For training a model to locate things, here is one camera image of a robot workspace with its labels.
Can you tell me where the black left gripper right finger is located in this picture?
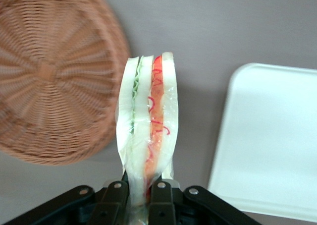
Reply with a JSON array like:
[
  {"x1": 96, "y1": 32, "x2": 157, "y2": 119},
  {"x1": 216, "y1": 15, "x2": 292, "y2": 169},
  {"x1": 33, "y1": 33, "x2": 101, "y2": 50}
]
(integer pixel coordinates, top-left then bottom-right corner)
[{"x1": 148, "y1": 180, "x2": 264, "y2": 225}]

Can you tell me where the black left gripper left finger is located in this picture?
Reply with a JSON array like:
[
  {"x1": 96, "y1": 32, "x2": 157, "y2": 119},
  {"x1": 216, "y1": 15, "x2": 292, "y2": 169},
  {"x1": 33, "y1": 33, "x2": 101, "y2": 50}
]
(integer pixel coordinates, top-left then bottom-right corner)
[{"x1": 0, "y1": 180, "x2": 130, "y2": 225}]

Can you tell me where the triangle sandwich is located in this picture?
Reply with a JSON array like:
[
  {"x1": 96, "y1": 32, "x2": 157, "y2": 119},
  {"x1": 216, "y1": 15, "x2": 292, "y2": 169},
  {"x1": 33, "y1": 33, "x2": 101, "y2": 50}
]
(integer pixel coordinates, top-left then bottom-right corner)
[{"x1": 115, "y1": 51, "x2": 179, "y2": 225}]

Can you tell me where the beige plastic tray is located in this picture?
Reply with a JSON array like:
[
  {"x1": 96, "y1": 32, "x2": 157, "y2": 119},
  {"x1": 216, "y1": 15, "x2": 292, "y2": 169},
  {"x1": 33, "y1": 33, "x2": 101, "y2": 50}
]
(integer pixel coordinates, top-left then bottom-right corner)
[{"x1": 207, "y1": 62, "x2": 317, "y2": 223}]

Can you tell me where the round brown wicker basket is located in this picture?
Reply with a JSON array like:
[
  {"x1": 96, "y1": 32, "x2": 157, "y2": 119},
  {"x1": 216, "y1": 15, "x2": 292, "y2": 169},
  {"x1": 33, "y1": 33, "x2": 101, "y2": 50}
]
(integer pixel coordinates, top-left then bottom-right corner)
[{"x1": 0, "y1": 0, "x2": 132, "y2": 166}]

